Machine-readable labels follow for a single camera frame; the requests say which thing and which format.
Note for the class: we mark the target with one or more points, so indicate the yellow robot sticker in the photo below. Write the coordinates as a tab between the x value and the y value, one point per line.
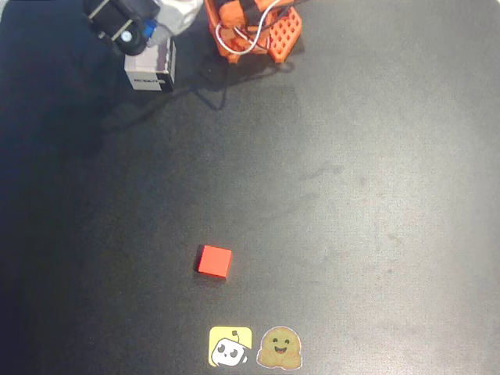
230	347

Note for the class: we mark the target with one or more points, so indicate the red cube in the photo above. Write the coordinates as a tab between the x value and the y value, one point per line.
214	261

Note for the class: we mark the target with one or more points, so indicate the white cardboard box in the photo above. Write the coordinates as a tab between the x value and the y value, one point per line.
148	67

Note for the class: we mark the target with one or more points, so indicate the orange and white robot arm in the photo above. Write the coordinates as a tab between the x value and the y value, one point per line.
283	35

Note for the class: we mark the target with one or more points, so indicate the black gripper camera with mount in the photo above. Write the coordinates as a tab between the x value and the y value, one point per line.
113	19

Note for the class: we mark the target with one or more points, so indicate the black desk mat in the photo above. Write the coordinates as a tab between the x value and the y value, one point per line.
371	195

